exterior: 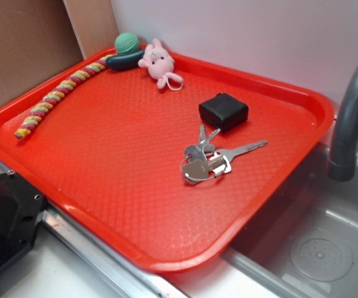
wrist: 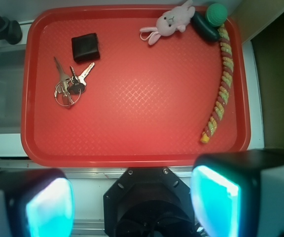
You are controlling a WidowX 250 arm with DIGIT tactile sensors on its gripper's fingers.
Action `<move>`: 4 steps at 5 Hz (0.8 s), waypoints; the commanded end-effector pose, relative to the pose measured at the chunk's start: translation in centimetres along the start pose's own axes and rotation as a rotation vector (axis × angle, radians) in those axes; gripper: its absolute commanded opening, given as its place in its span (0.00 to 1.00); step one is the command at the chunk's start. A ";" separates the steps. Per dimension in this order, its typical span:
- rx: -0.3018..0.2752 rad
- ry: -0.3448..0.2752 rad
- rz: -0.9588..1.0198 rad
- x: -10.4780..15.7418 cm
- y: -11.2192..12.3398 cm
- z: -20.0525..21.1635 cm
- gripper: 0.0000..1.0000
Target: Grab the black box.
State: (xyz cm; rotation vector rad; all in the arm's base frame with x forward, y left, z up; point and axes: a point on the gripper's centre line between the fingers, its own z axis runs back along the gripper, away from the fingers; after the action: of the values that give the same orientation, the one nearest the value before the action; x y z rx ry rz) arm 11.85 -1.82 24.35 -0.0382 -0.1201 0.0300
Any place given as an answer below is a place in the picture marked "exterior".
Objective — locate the small black box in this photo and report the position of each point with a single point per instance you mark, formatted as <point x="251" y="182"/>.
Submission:
<point x="224" y="112"/>

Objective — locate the silver key pair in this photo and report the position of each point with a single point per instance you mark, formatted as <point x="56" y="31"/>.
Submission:
<point x="197" y="152"/>

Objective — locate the long silver key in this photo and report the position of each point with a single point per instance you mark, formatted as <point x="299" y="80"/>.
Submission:
<point x="222" y="158"/>

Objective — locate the green dimpled ball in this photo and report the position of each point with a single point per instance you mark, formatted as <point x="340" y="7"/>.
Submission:
<point x="126" y="43"/>

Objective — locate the light wooden board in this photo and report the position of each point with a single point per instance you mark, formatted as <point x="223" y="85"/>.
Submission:
<point x="93" y="23"/>

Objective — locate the grey plastic faucet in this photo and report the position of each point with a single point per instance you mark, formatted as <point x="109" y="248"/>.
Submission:
<point x="344" y="143"/>

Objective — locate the grey plastic sink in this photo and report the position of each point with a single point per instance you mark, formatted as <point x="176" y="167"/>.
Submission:
<point x="302" y="243"/>

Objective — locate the brown cardboard panel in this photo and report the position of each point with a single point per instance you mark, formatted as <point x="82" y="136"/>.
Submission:
<point x="37" y="42"/>

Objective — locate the pink plush animal keychain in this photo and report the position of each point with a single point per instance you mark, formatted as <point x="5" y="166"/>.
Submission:
<point x="160" y="66"/>

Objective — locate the dark teal toy handle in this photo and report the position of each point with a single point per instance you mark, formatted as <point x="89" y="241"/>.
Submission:
<point x="125" y="62"/>

